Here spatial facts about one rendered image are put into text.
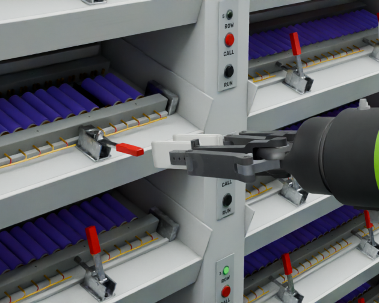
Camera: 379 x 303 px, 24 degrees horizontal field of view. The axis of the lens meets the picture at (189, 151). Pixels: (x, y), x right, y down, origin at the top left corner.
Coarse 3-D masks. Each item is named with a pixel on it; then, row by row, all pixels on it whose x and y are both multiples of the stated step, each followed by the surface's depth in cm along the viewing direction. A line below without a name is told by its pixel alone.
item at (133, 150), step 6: (102, 132) 105; (96, 138) 105; (102, 144) 104; (108, 144) 104; (114, 144) 103; (120, 144) 103; (126, 144) 103; (120, 150) 102; (126, 150) 102; (132, 150) 101; (138, 150) 101
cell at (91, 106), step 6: (66, 84) 115; (66, 90) 114; (72, 90) 114; (72, 96) 114; (78, 96) 113; (84, 96) 114; (78, 102) 113; (84, 102) 113; (90, 102) 113; (90, 108) 112
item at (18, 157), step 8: (160, 112) 118; (144, 120) 116; (112, 128) 111; (120, 128) 112; (56, 144) 105; (64, 144) 106; (24, 152) 102; (32, 152) 102; (0, 160) 99; (8, 160) 100; (16, 160) 101
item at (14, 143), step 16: (160, 96) 118; (96, 112) 110; (112, 112) 111; (128, 112) 113; (144, 112) 116; (32, 128) 103; (48, 128) 104; (64, 128) 105; (96, 128) 110; (128, 128) 112; (0, 144) 98; (16, 144) 100; (32, 144) 102; (48, 144) 104
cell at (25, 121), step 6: (0, 102) 107; (6, 102) 107; (0, 108) 107; (6, 108) 107; (12, 108) 107; (12, 114) 106; (18, 114) 106; (24, 114) 106; (18, 120) 105; (24, 120) 105; (30, 120) 105; (24, 126) 105
